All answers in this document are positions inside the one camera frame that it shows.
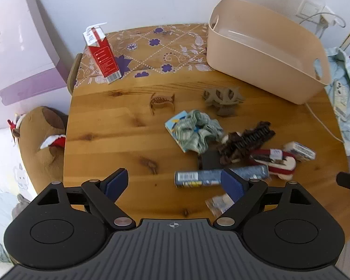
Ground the green plaid scrunchie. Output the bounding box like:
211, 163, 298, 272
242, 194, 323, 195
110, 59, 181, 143
175, 110, 224, 154

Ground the dark brown hair claw clip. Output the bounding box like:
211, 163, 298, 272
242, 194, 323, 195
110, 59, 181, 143
218, 121, 275, 164

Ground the light blue clothing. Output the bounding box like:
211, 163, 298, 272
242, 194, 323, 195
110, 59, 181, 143
324, 47, 350, 156

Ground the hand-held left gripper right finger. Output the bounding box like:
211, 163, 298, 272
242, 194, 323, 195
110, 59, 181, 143
217, 168, 317, 229

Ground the white charger cable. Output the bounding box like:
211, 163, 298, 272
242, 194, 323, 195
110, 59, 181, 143
299, 12, 346, 40

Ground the red and white carton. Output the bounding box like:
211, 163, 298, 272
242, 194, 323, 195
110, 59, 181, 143
82, 22, 123, 84

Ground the purple cabinet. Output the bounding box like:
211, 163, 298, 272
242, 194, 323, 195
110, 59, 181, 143
0, 0, 72, 107

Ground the small black box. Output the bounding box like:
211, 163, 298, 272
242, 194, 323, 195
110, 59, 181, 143
199, 150, 225, 170

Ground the long dark blue box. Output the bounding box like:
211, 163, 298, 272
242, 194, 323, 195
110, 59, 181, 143
174, 164, 269, 188

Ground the wooden chair back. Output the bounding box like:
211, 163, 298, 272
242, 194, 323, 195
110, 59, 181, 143
66, 53, 83, 95

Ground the brown plush toy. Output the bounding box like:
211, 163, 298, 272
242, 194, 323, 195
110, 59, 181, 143
7, 106, 69, 194

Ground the white charger plug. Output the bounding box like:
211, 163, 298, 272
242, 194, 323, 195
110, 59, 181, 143
319, 5, 337, 25

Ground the blue printed card packet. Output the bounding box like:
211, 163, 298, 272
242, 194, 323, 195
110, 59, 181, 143
164, 111, 193, 154

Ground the printed bedsheet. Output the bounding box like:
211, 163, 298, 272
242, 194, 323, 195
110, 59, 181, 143
0, 128, 37, 269

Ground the small clear packet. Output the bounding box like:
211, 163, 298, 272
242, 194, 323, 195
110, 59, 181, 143
205, 194, 234, 216

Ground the red and white hair clip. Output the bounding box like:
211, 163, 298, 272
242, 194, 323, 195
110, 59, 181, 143
249, 149, 296, 180

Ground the small white box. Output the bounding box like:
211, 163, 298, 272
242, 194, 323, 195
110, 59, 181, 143
283, 141, 316, 161

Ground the brown fish-shaped hair clip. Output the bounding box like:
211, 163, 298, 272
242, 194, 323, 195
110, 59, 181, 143
150, 92, 175, 115

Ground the wooden desktop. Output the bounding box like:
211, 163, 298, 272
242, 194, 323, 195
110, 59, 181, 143
63, 23, 350, 231

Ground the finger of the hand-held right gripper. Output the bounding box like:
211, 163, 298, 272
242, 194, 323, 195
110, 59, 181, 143
337, 172, 350, 206

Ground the beige plastic storage bin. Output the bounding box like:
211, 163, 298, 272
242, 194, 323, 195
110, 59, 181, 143
206, 0, 332, 105

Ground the tan hair claw clip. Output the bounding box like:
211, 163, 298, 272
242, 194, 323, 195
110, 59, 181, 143
203, 86, 245, 116

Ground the white wall switch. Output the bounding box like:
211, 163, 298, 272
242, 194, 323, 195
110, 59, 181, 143
297, 0, 321, 21

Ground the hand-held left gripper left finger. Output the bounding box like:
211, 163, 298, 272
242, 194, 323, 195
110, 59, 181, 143
31, 168, 136, 231

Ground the floral tablecloth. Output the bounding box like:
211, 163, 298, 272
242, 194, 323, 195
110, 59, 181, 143
75, 23, 215, 86

